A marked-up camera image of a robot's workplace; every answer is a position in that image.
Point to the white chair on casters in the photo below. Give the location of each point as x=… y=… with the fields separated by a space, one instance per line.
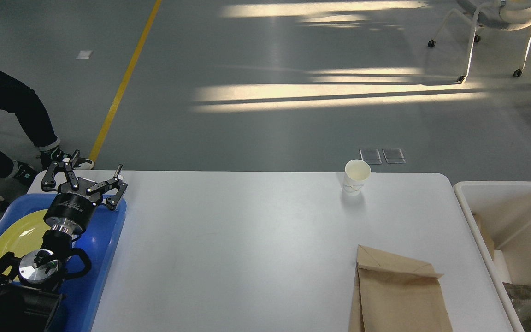
x=503 y=15

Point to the blue plastic tray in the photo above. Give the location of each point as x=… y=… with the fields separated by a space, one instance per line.
x=99 y=241

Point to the white plastic bin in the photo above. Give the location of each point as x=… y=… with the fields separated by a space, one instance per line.
x=506 y=210

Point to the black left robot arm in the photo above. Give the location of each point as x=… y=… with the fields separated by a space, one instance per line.
x=57 y=285

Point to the yellow round plate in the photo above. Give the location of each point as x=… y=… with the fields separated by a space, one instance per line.
x=24 y=235

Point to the white paper cup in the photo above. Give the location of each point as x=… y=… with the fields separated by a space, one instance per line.
x=501 y=267
x=356 y=174

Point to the brown paper bag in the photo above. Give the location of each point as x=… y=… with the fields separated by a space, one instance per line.
x=487 y=239
x=393 y=293

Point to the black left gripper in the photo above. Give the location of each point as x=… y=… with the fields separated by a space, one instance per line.
x=71 y=210

